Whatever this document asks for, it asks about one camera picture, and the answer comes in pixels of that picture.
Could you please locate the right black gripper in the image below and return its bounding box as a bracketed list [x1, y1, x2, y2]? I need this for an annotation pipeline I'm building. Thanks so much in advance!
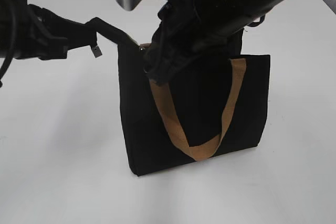
[144, 0, 236, 86]

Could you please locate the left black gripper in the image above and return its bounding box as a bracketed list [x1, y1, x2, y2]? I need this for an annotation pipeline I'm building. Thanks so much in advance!
[24, 4, 102, 60]

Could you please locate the black tote bag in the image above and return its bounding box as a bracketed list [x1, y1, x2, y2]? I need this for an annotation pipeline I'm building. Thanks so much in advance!
[96, 18, 271, 176]

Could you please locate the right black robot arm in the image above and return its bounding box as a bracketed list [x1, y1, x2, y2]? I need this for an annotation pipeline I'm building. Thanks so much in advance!
[144, 0, 284, 85]

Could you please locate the tan front bag handle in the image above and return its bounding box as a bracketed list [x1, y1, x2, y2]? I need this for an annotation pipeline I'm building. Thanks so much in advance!
[149, 57, 247, 161]

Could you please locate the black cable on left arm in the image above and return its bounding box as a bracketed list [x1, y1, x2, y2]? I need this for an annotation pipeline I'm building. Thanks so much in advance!
[0, 0, 19, 87]

